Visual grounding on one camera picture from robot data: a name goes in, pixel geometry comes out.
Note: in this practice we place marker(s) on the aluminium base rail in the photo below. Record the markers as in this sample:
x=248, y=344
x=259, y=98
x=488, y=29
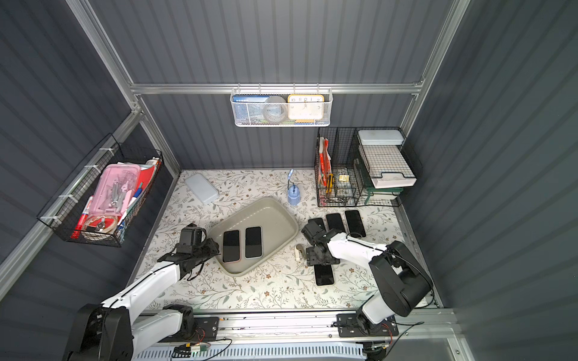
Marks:
x=427, y=334

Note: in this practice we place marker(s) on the black phone dark case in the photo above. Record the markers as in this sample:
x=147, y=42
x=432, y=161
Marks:
x=355, y=224

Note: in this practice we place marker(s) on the checked notebook stack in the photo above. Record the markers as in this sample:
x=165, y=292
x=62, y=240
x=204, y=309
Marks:
x=385, y=164

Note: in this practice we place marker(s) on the white wire wall basket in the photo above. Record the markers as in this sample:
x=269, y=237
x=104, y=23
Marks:
x=326, y=121

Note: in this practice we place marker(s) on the beige storage box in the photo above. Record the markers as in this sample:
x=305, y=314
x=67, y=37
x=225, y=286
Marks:
x=279, y=227

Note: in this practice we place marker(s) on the cream case phone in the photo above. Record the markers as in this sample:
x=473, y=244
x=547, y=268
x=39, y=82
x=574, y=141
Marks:
x=335, y=222

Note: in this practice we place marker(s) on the white flat case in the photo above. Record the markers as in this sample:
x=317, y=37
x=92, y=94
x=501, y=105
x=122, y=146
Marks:
x=202, y=188

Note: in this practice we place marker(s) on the black wire side basket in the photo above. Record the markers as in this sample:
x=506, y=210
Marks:
x=67, y=214

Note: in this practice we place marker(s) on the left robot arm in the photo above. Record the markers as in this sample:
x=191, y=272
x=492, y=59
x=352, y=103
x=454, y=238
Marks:
x=110, y=330

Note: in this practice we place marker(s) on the black phone white case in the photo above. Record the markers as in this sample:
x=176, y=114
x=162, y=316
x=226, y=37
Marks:
x=324, y=275

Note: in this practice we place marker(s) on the blue box in basket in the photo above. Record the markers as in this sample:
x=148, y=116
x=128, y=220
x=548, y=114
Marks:
x=248, y=109

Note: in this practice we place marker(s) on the pink pencil case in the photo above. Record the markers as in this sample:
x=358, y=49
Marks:
x=116, y=186

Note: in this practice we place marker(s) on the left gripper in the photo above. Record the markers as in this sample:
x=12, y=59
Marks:
x=206, y=248

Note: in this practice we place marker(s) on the light blue case phone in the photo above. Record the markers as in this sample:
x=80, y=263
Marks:
x=253, y=243

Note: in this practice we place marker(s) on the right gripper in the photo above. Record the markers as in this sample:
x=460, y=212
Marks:
x=317, y=253

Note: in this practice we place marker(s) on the black wire desk organizer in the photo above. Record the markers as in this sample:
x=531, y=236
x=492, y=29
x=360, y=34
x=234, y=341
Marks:
x=343, y=149

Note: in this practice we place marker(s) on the pink case phone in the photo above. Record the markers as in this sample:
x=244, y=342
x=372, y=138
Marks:
x=231, y=252

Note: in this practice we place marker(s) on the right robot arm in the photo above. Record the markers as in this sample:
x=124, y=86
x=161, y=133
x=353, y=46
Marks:
x=401, y=280

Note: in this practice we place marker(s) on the grey tape roll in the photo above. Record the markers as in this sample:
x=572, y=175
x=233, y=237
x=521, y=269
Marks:
x=275, y=110

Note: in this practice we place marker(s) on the yellow alarm clock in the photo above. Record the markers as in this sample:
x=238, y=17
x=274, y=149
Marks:
x=305, y=107

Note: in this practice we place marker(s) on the dark purple case phone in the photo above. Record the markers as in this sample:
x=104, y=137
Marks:
x=319, y=222

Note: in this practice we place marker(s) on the yellow utility knife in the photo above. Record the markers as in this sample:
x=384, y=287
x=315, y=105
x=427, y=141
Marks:
x=330, y=184

